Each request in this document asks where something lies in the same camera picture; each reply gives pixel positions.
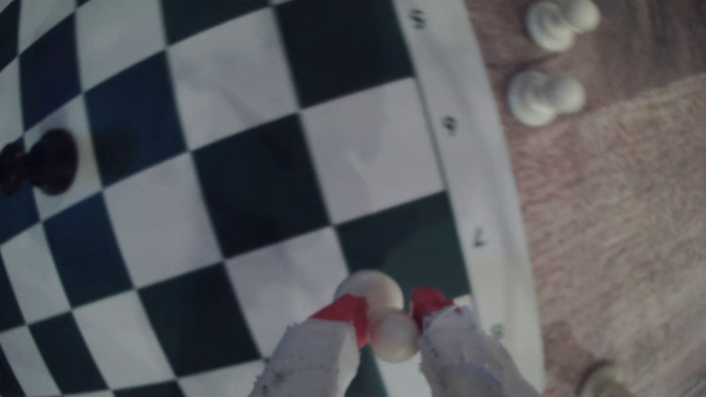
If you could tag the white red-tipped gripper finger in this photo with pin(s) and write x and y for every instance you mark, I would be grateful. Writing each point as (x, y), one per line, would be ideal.
(314, 358)
(463, 358)

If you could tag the white chess pawn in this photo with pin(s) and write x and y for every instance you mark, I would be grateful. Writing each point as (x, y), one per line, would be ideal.
(394, 336)
(532, 99)
(604, 383)
(549, 27)

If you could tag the green and white chess mat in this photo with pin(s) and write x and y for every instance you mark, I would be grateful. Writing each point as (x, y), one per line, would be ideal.
(364, 160)

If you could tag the black chess queen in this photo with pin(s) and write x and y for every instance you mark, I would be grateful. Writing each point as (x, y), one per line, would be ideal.
(49, 162)

